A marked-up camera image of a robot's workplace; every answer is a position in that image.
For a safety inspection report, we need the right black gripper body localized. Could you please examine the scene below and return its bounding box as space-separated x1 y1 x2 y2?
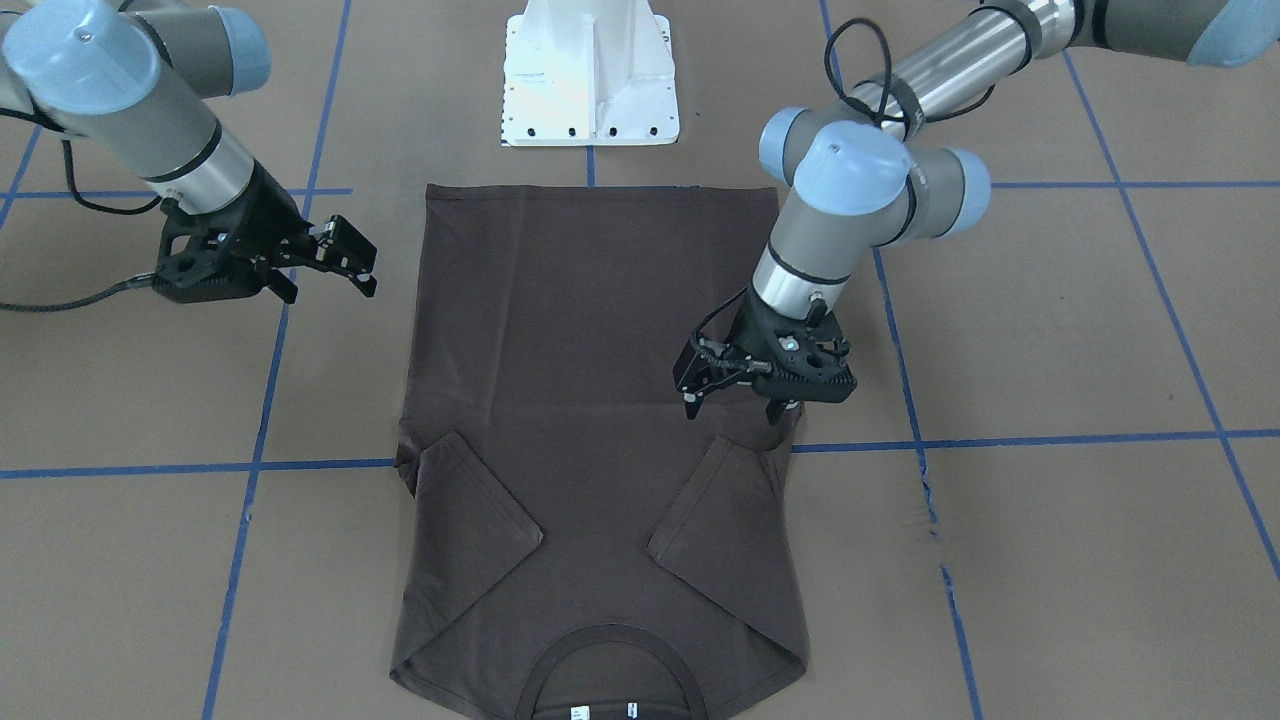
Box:
151 161 311 304

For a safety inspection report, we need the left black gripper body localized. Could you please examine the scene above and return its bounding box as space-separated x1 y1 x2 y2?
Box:
730 286 858 404

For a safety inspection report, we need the dark brown t-shirt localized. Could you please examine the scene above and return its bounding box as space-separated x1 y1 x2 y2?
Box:
389 184 810 719

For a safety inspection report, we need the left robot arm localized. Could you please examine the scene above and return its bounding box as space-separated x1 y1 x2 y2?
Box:
673 1 1279 424

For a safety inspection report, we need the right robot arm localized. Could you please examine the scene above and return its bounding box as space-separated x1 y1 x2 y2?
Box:
3 1 378 304

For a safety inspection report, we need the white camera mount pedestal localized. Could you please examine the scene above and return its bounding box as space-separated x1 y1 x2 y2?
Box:
500 1 681 147

